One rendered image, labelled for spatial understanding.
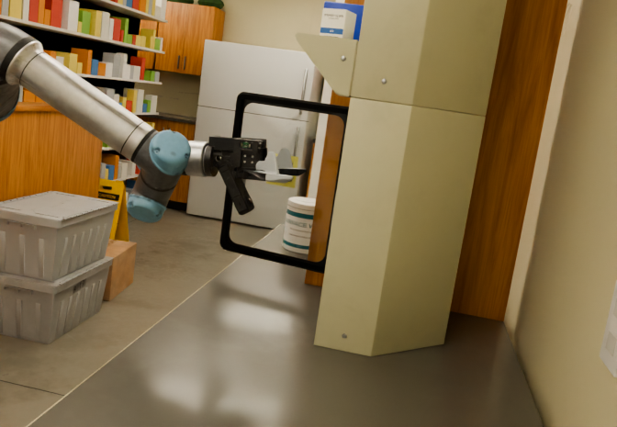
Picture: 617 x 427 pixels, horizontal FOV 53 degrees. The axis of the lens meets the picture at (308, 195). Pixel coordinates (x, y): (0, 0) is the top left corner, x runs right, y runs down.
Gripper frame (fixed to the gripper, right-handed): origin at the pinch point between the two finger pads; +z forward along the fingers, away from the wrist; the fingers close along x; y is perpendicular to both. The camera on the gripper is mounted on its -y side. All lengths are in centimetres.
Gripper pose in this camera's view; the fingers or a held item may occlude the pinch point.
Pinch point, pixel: (300, 177)
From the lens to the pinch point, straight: 127.9
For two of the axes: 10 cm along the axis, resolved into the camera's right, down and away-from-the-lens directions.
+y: 0.7, -9.9, -1.5
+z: 9.8, 0.9, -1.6
